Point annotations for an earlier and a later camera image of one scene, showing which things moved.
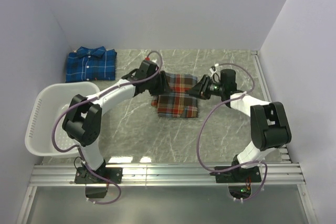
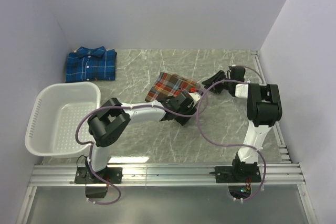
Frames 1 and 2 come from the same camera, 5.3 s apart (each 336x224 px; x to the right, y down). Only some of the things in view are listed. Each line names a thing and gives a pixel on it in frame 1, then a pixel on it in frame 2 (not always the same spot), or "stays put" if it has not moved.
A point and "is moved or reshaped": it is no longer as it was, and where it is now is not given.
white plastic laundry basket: [49, 99] stays put
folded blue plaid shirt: [88, 64] stays put
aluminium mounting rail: [164, 174] stays put
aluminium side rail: [284, 152] stays put
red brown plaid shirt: [178, 103] is moved or reshaped
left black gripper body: [157, 84] to [188, 111]
